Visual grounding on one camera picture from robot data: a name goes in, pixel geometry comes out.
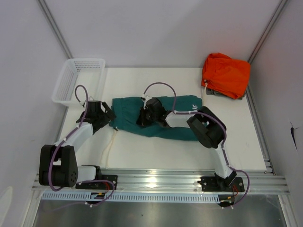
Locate teal green shorts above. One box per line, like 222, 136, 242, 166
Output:
102, 95, 203, 167

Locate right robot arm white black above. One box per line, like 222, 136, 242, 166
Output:
137, 95, 237, 191

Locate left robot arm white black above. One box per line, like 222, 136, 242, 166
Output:
38, 100, 116, 191

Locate grey folded shorts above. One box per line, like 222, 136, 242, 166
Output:
202, 88, 245, 101

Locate orange folded shorts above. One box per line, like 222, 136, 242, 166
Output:
201, 53, 250, 99

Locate white plastic basket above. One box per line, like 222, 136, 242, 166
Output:
52, 58, 106, 107

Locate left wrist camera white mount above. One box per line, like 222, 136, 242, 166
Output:
82, 96, 94, 107

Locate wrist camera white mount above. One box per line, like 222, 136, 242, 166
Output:
140, 94, 152, 109
82, 96, 94, 107

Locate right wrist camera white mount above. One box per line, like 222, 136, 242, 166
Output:
140, 94, 152, 109

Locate aluminium mounting rail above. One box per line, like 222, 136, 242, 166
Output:
32, 168, 291, 194

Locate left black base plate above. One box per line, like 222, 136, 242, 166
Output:
75, 175, 118, 190

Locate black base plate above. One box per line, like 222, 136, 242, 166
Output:
75, 175, 118, 190
197, 176, 245, 192

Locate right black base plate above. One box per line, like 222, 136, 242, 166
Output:
197, 176, 245, 192

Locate white slotted cable duct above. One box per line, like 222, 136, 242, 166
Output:
42, 191, 220, 204

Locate left aluminium frame post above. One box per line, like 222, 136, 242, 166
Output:
36, 0, 73, 59

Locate aluminium frame post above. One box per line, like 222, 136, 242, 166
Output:
36, 0, 73, 59
248, 0, 290, 64

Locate right aluminium frame post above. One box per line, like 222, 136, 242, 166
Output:
248, 0, 290, 64

